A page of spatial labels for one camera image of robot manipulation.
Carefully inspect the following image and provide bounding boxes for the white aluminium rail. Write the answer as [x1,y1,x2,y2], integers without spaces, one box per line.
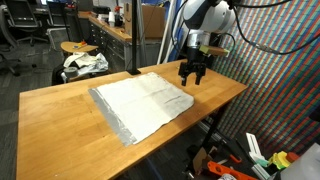
[198,120,231,144]

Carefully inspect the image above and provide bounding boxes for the multicoloured patterned backdrop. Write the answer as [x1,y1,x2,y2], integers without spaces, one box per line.
[206,0,320,158]

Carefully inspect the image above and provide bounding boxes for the white cup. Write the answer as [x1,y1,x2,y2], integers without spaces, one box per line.
[108,11,116,28]

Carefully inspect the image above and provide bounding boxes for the white crumpled cloth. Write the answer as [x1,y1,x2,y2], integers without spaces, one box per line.
[63,51,109,76]

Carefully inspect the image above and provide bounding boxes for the black camera pole stand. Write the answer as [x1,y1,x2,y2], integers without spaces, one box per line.
[126,0,143,76]

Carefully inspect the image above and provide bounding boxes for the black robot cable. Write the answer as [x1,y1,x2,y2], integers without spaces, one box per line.
[229,0,320,56]

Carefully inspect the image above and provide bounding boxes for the colourful small toys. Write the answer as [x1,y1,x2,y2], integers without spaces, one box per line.
[72,40,88,50]

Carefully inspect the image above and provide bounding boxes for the grey duct tape strip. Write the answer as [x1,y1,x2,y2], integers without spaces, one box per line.
[88,87,138,148]

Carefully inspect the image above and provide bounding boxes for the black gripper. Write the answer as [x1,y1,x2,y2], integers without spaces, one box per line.
[178,47,208,87]

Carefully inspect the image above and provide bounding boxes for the yellow green plastic item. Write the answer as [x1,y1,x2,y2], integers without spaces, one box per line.
[268,150,291,169]

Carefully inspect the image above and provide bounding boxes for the grey duct tape roll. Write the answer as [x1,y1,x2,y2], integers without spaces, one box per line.
[63,66,79,79]

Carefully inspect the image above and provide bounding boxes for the large cardboard box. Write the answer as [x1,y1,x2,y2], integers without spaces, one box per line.
[123,3,167,39]

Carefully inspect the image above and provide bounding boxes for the black metal table leg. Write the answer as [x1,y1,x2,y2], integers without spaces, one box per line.
[199,103,231,154]

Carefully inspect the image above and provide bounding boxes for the orange black clamp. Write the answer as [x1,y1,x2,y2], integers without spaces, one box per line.
[228,153,243,164]

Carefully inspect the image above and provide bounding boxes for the red cap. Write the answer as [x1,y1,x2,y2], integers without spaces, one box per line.
[285,151,300,164]

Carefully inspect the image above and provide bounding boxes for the tan wrist camera box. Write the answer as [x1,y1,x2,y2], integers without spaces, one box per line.
[199,44,231,58]

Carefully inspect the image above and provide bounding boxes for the white terry towel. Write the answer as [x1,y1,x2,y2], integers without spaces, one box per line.
[94,71,195,145]

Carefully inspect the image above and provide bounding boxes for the round wooden side table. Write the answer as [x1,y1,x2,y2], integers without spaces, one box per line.
[60,40,99,54]

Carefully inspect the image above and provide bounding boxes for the white plastic bracket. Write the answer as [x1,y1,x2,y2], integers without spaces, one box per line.
[245,132,268,164]

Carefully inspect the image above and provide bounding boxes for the small open cardboard box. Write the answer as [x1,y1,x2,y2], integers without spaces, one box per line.
[192,146,218,173]

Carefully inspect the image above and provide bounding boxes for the white leaning poles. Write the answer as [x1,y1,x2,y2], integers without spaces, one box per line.
[156,0,184,64]

